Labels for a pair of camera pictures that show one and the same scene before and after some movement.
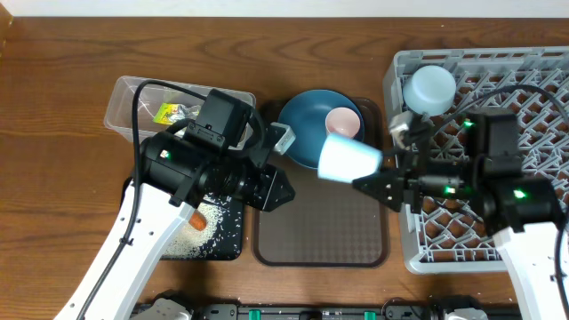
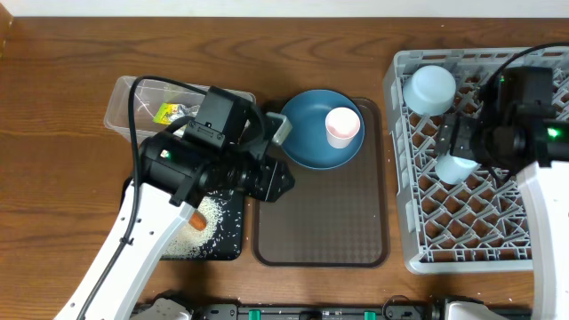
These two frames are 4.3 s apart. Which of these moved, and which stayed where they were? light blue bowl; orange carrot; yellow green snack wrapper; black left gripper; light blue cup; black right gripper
Moved: black right gripper; light blue cup
Stayed: yellow green snack wrapper; orange carrot; light blue bowl; black left gripper
